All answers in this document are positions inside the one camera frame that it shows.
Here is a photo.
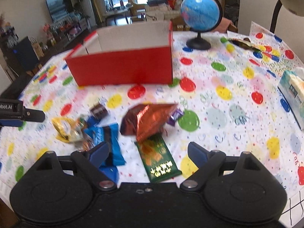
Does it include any blue snack packet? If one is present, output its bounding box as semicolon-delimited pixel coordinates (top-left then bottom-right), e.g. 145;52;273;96
82;116;125;183

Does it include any yellow snack packet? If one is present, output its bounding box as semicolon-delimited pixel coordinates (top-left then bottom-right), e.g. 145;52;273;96
51;117;75;143

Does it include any green snack packet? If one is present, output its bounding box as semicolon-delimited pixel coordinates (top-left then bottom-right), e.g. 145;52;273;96
135;134;182;183

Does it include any brown round cake snack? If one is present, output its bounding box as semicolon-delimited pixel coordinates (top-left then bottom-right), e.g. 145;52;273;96
90;103;108;120

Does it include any purple candy wrapper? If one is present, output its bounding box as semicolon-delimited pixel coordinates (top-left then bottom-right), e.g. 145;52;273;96
166;109;184;127

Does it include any copper foil snack bag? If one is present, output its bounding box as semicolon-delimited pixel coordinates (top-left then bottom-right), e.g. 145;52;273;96
120;104;178;142

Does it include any balloon pattern tablecloth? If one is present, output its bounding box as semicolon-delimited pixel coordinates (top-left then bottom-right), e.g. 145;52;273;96
1;24;303;227

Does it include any tv console cabinet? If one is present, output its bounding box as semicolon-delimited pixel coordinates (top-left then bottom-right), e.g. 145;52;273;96
32;17;90;59

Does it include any tissue pack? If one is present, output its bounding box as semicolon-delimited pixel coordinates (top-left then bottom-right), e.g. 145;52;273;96
278;67;304;131

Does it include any red cardboard box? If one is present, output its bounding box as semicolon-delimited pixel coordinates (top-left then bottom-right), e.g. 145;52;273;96
65;21;173;86

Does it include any opened wrapper near globe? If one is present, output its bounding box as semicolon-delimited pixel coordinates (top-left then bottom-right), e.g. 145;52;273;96
227;38;261;52

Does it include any round coffee table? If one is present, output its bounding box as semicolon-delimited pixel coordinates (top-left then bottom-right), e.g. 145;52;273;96
103;6;132;26

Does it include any blue desk globe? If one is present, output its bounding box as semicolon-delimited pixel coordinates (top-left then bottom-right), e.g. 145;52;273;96
180;0;223;51

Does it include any wall television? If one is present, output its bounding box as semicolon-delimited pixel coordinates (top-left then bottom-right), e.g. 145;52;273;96
46;0;74;22

